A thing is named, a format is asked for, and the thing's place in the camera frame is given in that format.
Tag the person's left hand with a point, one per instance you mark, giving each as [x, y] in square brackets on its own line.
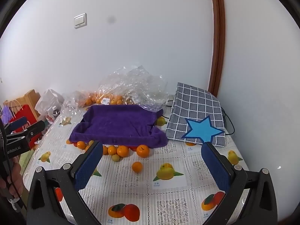
[16, 172]

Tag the white wall light switch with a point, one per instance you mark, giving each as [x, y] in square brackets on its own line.
[80, 20]

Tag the small yellow-green citrus fruit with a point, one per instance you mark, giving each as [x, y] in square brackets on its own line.
[115, 157]

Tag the large round mandarin orange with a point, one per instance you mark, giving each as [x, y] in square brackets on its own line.
[143, 150]

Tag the brown wooden door frame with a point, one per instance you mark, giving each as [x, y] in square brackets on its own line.
[216, 39]

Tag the small crumpled clear plastic bag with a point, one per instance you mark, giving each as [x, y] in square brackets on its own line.
[69, 106]

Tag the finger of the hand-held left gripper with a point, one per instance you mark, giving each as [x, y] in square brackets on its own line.
[18, 123]
[35, 127]

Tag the white plastic bag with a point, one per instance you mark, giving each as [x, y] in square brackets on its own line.
[49, 100]

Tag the red paper bag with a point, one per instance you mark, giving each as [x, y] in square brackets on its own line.
[26, 117]

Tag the wooden crate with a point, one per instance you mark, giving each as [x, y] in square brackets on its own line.
[31, 97]

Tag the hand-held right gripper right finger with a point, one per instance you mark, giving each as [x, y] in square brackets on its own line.
[216, 168]

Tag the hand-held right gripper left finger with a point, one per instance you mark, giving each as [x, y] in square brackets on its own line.
[90, 166]

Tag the grey checked cushion blue star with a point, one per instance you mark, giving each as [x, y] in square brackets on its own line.
[194, 107]

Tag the heap of bagged oranges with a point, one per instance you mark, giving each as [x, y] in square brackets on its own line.
[114, 100]

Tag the fruit print tablecloth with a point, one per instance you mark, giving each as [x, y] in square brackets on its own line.
[131, 185]

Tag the large clear plastic bag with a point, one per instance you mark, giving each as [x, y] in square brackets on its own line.
[140, 84]

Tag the purple towel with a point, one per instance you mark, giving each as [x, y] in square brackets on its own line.
[117, 124]

